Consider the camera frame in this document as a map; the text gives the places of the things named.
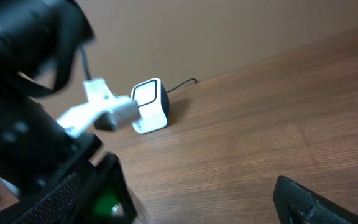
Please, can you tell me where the white barcode scanner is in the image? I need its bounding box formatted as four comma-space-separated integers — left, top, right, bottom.
131, 78, 170, 134

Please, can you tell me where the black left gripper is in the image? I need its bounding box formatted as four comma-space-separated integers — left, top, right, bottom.
0, 134, 137, 224

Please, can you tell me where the green lid jar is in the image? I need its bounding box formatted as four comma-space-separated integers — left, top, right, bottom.
91, 186, 124, 218

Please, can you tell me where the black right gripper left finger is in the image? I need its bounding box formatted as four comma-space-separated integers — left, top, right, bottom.
13, 174, 80, 224

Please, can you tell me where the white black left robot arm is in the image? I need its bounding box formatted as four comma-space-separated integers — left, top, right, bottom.
0, 0, 140, 223

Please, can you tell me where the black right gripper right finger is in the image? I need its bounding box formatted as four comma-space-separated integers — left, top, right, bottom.
273, 175, 358, 224

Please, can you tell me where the black scanner cable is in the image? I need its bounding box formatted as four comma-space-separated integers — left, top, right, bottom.
166, 78, 198, 94

